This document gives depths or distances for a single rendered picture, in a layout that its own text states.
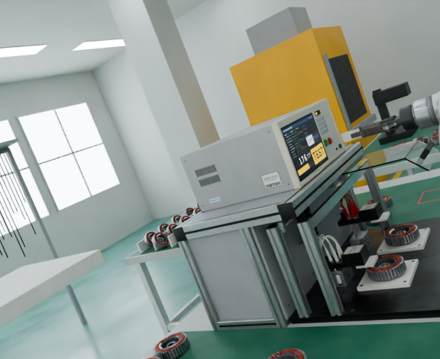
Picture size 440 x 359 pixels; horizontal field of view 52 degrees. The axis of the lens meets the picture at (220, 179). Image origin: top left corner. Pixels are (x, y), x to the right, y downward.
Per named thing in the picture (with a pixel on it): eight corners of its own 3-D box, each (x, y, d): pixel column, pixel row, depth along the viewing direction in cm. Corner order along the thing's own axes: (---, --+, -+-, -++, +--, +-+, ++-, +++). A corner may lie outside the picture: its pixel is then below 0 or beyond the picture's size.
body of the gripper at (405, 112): (417, 130, 132) (386, 139, 137) (421, 124, 139) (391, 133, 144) (409, 106, 131) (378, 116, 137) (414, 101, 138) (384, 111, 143)
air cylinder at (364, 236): (372, 243, 163) (368, 229, 162) (367, 252, 157) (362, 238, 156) (359, 245, 166) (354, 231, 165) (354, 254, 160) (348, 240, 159)
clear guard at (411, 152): (439, 151, 157) (434, 135, 156) (429, 171, 138) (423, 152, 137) (351, 173, 176) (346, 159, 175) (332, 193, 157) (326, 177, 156)
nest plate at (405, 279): (418, 262, 135) (417, 258, 135) (409, 287, 123) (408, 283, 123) (370, 268, 144) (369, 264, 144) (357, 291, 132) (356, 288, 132)
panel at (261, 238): (352, 230, 184) (328, 162, 181) (288, 319, 131) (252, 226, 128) (349, 231, 185) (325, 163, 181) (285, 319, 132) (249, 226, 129)
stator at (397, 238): (424, 231, 153) (421, 221, 152) (414, 245, 145) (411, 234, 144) (392, 234, 160) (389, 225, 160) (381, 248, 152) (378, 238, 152)
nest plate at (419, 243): (431, 231, 154) (429, 227, 154) (423, 249, 142) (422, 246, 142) (387, 237, 163) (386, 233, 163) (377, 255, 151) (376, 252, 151)
